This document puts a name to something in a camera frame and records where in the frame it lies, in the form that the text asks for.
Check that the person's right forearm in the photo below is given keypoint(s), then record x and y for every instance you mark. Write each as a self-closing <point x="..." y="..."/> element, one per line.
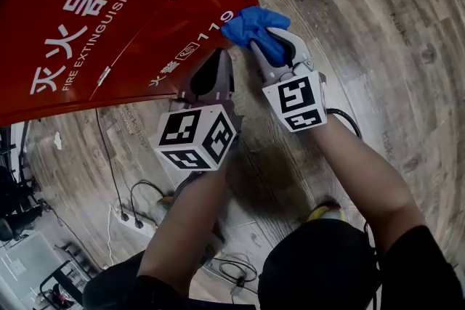
<point x="367" y="178"/>

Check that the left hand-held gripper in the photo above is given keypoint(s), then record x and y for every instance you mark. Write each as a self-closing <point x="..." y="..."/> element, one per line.
<point x="192" y="138"/>

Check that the white power strip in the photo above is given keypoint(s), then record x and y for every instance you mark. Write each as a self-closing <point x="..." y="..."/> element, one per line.
<point x="145" y="228"/>

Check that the blue cloth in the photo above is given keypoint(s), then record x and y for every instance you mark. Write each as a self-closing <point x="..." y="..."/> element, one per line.
<point x="250" y="27"/>

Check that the person's left forearm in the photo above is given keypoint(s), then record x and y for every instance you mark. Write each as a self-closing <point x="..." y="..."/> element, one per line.
<point x="181" y="228"/>

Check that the red fire extinguisher box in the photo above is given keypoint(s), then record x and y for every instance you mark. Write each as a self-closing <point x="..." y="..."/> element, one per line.
<point x="109" y="29"/>

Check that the person's right shoe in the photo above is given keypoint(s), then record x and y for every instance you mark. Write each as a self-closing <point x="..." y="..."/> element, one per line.
<point x="328" y="212"/>

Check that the crumpled white paper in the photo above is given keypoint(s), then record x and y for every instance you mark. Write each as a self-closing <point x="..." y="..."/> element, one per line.
<point x="57" y="141"/>

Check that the person's black trousers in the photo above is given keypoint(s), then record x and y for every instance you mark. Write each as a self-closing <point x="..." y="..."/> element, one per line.
<point x="319" y="265"/>

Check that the person's black shirt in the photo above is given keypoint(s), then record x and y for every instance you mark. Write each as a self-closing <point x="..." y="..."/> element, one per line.
<point x="421" y="272"/>

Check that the black wheeled equipment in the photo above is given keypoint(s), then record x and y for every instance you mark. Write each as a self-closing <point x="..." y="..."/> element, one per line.
<point x="14" y="199"/>

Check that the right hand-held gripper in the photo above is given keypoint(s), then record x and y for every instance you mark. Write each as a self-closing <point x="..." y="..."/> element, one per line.
<point x="298" y="101"/>

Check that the white storage box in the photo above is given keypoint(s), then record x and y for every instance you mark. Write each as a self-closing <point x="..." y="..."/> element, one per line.
<point x="22" y="257"/>

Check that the grey box with black frame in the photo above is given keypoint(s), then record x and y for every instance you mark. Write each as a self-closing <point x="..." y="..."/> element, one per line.
<point x="61" y="286"/>

